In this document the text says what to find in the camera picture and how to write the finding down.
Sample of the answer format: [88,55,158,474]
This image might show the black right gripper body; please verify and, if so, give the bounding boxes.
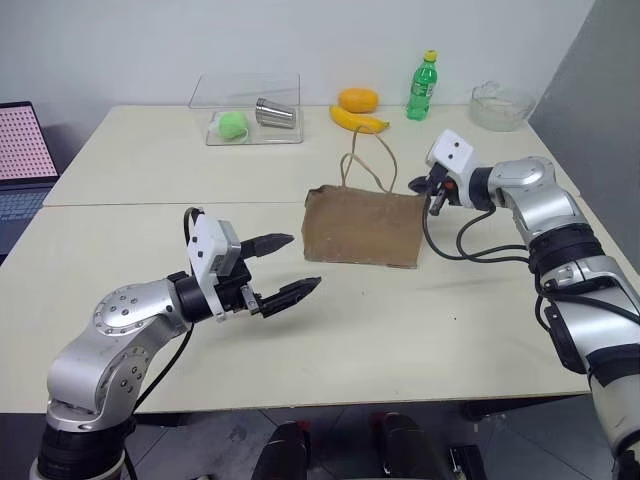
[426,164,465,208]

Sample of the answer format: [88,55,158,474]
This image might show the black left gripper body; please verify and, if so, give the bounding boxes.
[214,258,266,319]

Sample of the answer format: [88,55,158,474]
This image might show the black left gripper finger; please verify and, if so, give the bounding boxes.
[259,275,323,319]
[239,232,296,260]

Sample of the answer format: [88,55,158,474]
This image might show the brown paper bag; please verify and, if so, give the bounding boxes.
[300,125,430,270]

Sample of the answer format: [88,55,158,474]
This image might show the yellow banana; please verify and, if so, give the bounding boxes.
[328,104,391,135]

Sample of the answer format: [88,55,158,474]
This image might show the green plastic soda bottle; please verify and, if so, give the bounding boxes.
[405,49,440,122]

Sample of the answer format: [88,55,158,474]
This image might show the clear glass bowl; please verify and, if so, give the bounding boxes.
[467,79,536,133]

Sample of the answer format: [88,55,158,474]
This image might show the orange round fruit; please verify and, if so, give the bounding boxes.
[337,87,380,114]

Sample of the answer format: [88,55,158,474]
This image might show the clear plastic box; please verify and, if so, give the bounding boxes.
[188,72,305,147]

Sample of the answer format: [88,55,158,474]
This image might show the green ball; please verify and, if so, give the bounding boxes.
[209,110,251,143]

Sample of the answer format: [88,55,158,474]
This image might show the steel cup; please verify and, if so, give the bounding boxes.
[254,96,297,131]

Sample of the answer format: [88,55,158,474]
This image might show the dark rounded shape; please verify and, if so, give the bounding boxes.
[368,411,442,480]
[251,421,312,480]

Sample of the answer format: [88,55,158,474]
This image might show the laptop with pink screen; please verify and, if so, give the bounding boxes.
[0,101,61,257]

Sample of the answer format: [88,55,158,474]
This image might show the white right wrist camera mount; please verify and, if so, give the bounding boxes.
[425,129,477,209]

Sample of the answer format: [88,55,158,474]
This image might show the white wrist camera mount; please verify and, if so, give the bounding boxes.
[425,129,477,209]
[186,208,245,322]

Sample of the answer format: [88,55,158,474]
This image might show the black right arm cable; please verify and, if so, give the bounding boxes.
[421,198,532,265]

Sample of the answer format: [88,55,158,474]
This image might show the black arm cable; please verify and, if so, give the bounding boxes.
[122,206,197,480]
[421,198,532,265]

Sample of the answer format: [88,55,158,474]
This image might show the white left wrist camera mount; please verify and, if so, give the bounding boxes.
[186,208,245,322]

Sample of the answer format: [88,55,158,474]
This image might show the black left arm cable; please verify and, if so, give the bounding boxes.
[122,206,197,480]

